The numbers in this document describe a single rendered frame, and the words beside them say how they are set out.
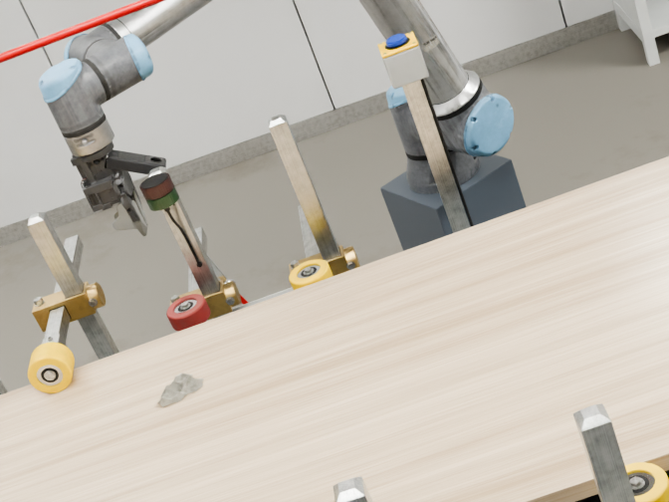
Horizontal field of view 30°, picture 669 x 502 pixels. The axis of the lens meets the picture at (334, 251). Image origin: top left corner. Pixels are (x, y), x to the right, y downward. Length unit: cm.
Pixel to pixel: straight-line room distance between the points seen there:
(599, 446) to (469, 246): 90
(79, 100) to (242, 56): 275
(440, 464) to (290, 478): 24
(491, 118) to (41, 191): 288
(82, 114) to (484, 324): 87
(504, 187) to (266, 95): 217
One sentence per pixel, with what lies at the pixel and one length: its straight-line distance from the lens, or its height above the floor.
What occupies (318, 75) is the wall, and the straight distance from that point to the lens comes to 515.
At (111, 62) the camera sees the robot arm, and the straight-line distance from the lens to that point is 243.
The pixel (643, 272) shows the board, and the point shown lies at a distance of 204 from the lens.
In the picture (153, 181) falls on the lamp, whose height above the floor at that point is 115.
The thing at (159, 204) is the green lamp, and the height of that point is 111.
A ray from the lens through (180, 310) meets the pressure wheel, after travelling 242.
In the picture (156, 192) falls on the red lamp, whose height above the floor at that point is 114.
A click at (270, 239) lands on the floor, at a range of 457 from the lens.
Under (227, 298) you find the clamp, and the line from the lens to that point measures 249.
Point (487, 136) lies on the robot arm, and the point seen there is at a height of 77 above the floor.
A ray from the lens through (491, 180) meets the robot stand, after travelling 313.
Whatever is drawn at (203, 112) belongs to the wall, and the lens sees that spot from 520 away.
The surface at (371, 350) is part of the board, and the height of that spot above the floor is 90.
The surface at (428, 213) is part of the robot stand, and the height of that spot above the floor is 58.
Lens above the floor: 202
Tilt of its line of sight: 28 degrees down
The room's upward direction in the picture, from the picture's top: 22 degrees counter-clockwise
